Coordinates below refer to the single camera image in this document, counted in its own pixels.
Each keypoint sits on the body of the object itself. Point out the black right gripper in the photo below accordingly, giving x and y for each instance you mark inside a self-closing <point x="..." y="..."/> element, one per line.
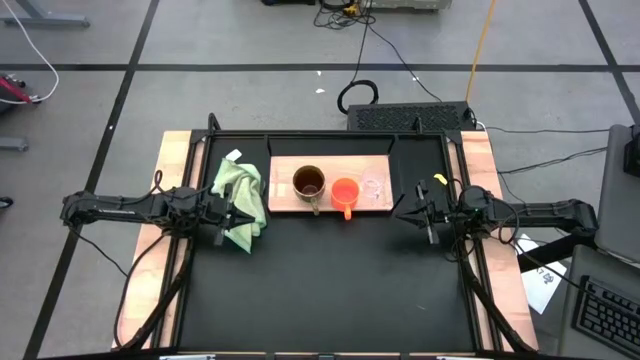
<point x="445" y="210"/>

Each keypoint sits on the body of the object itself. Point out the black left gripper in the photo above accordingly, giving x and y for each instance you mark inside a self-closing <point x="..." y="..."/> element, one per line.
<point x="212" y="210"/>

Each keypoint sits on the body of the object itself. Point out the clear plastic cup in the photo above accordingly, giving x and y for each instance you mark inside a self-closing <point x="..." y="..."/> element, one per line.
<point x="374" y="182"/>

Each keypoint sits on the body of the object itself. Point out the orange plastic mug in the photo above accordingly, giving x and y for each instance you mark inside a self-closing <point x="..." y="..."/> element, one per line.
<point x="345" y="194"/>

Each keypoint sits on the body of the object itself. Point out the brown green ceramic mug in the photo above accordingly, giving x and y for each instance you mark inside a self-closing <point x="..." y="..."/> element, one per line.
<point x="309" y="182"/>

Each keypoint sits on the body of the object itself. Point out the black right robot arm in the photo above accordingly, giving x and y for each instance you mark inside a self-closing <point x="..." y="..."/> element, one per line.
<point x="530" y="212"/>

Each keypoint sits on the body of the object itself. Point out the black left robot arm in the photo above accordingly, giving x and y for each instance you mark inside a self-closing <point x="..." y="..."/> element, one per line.
<point x="125" y="210"/>

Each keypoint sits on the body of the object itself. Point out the light green cloth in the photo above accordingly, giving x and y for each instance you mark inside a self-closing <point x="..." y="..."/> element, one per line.
<point x="245" y="185"/>

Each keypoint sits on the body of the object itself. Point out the yellow tag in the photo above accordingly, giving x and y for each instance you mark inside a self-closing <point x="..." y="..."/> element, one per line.
<point x="440" y="179"/>

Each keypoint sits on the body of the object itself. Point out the white paper sheet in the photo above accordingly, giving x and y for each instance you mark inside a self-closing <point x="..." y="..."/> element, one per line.
<point x="542" y="287"/>

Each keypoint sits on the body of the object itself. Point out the grey desk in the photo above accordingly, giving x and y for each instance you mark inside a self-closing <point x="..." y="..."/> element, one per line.
<point x="617" y="210"/>

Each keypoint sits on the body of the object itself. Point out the black keyboard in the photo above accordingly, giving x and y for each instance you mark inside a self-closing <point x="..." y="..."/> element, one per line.
<point x="607" y="315"/>

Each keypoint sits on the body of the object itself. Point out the black desk device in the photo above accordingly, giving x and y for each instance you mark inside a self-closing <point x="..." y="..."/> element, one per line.
<point x="632" y="152"/>

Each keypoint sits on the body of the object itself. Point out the red tool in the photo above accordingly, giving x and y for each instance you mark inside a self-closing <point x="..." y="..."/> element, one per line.
<point x="15" y="90"/>

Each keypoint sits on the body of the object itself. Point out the grey table leg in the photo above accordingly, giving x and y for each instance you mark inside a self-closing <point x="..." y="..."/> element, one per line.
<point x="45" y="20"/>

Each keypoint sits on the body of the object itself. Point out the black aluminium table frame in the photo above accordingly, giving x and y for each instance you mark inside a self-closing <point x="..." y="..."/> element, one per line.
<point x="325" y="134"/>

